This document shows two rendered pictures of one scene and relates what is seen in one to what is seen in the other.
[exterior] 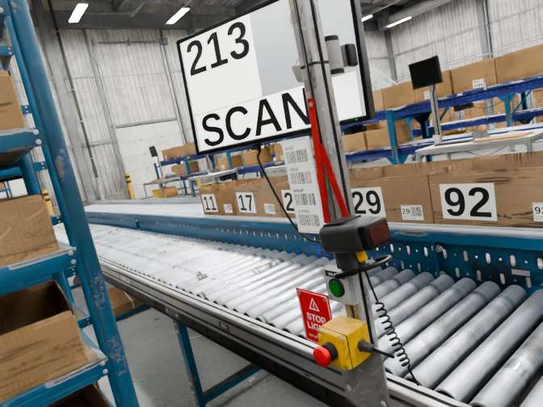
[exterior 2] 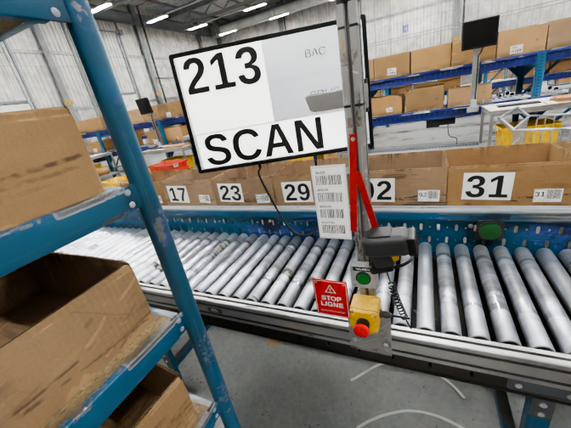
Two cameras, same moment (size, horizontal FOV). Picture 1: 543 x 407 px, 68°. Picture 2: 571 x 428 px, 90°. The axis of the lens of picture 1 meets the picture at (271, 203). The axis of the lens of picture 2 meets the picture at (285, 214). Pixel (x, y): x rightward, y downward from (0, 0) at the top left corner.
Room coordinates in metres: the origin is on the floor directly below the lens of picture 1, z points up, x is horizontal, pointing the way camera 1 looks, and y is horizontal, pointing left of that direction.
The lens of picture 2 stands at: (0.26, 0.33, 1.41)
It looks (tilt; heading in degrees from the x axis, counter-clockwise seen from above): 22 degrees down; 334
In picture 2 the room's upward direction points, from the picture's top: 10 degrees counter-clockwise
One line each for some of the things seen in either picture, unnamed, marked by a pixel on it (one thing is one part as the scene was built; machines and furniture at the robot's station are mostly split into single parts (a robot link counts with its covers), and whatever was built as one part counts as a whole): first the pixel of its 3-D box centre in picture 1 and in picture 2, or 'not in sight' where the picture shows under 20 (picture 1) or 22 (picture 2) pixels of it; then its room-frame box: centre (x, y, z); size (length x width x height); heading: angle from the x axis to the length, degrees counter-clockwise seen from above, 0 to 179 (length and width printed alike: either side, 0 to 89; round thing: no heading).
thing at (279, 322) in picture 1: (330, 296); (291, 267); (1.22, -0.13, 0.72); 0.52 x 0.05 x 0.05; 126
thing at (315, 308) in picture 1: (326, 321); (342, 299); (0.80, -0.06, 0.85); 0.16 x 0.01 x 0.13; 36
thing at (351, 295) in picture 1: (341, 284); (364, 274); (0.74, -0.10, 0.95); 0.07 x 0.03 x 0.07; 36
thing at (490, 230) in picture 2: not in sight; (489, 232); (0.77, -0.76, 0.81); 0.07 x 0.01 x 0.07; 36
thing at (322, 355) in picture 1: (326, 354); (362, 327); (0.70, -0.04, 0.84); 0.04 x 0.04 x 0.04; 36
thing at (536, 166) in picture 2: not in sight; (499, 174); (0.85, -0.96, 0.97); 0.39 x 0.29 x 0.17; 36
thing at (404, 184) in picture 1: (403, 191); (318, 181); (1.49, -0.50, 0.96); 0.39 x 0.29 x 0.17; 36
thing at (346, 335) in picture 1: (355, 348); (379, 318); (0.70, -0.10, 0.84); 0.15 x 0.09 x 0.07; 36
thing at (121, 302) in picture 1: (115, 302); not in sight; (3.67, 1.64, 0.06); 0.69 x 0.47 x 0.13; 29
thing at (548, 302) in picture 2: not in sight; (543, 293); (0.54, -0.63, 0.72); 0.52 x 0.05 x 0.05; 126
